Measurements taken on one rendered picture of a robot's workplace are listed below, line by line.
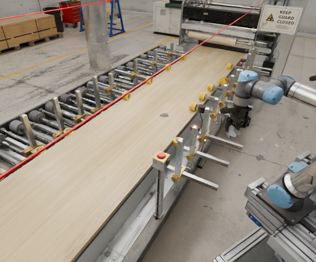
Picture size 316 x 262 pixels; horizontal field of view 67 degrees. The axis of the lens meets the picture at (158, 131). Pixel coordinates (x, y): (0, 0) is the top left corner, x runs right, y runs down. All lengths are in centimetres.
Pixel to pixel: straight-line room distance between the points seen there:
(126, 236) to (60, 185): 53
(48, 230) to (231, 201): 187
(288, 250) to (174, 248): 117
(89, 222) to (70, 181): 34
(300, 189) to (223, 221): 148
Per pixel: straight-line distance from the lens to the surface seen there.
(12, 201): 166
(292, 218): 141
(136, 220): 172
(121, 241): 165
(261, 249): 227
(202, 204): 263
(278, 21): 392
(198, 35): 425
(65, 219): 146
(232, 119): 121
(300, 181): 116
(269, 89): 108
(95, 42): 542
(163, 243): 235
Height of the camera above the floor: 206
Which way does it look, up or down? 36 degrees down
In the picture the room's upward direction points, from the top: 2 degrees clockwise
